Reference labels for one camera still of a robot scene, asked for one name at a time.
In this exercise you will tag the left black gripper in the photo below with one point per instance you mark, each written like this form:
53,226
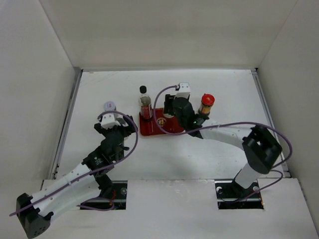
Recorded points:
127,130

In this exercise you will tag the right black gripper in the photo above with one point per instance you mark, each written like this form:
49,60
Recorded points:
169,99

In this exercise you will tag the black cap sauce bottle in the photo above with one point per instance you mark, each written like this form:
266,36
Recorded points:
145,104

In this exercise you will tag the white label dark bottle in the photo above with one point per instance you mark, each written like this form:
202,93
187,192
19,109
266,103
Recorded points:
168,116

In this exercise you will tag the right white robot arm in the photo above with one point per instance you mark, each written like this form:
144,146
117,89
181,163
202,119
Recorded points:
260,147

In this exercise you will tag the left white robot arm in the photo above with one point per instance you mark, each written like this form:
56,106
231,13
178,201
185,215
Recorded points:
88,180

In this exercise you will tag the white lid condiment jar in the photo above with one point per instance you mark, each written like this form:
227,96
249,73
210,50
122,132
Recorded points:
109,106

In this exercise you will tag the red rectangular tray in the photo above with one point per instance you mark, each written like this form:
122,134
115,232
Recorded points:
152,127

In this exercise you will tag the red lid spice jar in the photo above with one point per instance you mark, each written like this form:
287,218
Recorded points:
207,101

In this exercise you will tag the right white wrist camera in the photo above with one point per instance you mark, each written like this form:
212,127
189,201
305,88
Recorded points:
182,90

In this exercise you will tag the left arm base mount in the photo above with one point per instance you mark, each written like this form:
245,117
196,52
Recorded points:
114,198

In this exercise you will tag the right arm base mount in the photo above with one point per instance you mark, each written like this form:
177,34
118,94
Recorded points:
230,196

